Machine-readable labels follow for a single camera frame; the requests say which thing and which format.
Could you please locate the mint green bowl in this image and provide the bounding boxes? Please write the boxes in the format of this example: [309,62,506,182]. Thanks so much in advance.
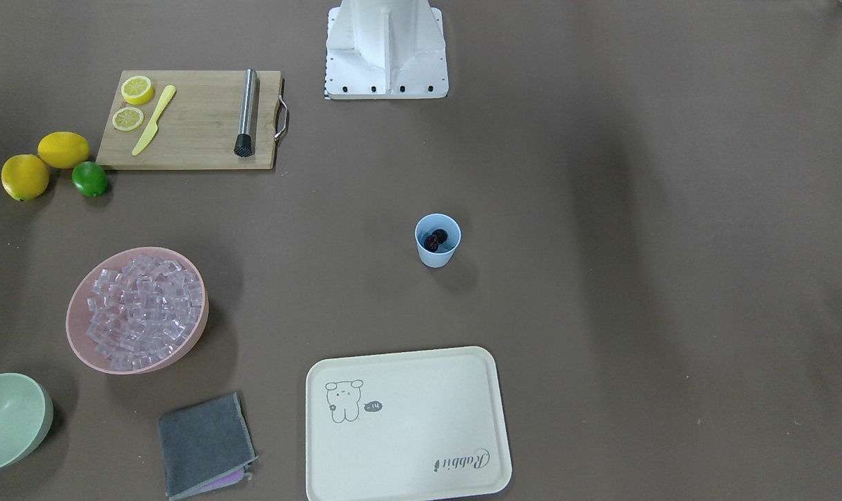
[0,373,54,469]

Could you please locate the cream rabbit tray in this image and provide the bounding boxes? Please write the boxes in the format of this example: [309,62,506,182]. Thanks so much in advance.
[305,346,513,500]

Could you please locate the lemon slice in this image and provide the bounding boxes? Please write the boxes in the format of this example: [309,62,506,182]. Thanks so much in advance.
[110,106,145,132]
[120,75,154,106]

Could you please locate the yellow plastic knife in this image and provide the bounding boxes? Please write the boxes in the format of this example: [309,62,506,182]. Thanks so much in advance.
[131,85,177,156]

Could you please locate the grey folded cloth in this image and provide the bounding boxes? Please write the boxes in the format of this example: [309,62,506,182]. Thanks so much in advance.
[157,391,257,500]

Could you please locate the green lime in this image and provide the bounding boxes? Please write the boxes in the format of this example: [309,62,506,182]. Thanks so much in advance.
[71,161,109,197]

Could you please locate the whole yellow lemon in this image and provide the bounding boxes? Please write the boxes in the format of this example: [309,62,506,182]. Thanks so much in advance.
[38,132,90,169]
[1,154,50,202]

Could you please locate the bamboo cutting board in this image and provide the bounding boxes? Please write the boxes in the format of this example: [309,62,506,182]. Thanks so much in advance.
[96,70,287,170]

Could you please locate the dark red cherries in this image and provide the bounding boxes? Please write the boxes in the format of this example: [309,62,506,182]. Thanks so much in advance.
[422,228,449,253]

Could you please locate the light blue plastic cup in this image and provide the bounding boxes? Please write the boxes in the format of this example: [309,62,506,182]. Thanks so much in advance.
[414,213,462,269]

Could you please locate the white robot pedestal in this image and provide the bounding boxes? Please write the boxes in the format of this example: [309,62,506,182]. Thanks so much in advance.
[324,1,450,100]

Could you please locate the pink bowl of ice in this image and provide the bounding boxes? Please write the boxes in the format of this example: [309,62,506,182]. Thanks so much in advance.
[67,247,209,375]

